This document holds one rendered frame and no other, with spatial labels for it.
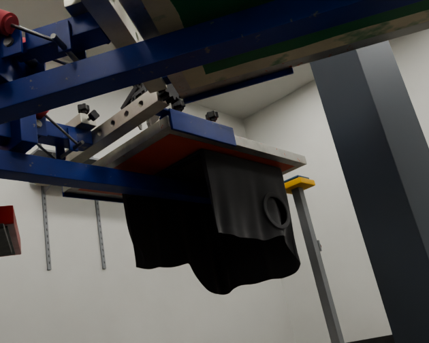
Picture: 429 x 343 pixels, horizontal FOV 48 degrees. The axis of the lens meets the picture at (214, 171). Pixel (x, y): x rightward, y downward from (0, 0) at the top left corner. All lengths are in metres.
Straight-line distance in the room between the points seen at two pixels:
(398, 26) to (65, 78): 0.79
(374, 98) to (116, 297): 3.02
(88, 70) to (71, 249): 2.95
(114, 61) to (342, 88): 0.75
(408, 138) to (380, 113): 0.11
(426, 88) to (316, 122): 1.23
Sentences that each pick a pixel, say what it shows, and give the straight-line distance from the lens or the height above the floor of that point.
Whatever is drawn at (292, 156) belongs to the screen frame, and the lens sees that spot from 1.96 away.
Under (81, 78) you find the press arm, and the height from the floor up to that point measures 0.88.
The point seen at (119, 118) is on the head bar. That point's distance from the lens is 1.50.
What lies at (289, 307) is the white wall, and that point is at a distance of 5.75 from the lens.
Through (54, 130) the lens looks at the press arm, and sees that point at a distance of 1.53.
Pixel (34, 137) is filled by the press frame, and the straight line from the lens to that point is 1.42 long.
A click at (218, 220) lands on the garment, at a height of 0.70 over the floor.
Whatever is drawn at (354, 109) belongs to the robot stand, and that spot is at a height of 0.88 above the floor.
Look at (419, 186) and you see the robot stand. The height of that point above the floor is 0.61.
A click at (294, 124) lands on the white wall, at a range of 5.87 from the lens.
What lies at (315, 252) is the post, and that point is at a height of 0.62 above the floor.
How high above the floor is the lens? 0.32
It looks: 20 degrees up
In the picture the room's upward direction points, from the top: 12 degrees counter-clockwise
